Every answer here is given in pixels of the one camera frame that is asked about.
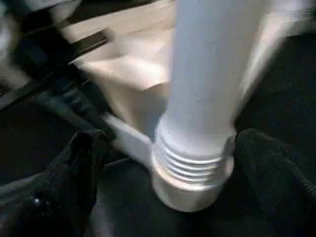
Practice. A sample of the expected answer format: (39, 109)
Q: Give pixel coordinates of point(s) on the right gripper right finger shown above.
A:
(279, 182)

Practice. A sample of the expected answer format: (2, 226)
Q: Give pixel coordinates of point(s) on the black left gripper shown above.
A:
(42, 54)

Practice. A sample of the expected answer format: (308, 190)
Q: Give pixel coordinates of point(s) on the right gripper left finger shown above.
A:
(66, 187)

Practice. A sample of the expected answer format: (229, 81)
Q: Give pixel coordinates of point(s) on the white plastic table top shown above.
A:
(135, 74)

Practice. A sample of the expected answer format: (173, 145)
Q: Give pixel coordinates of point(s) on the white plastic table leg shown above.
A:
(205, 74)

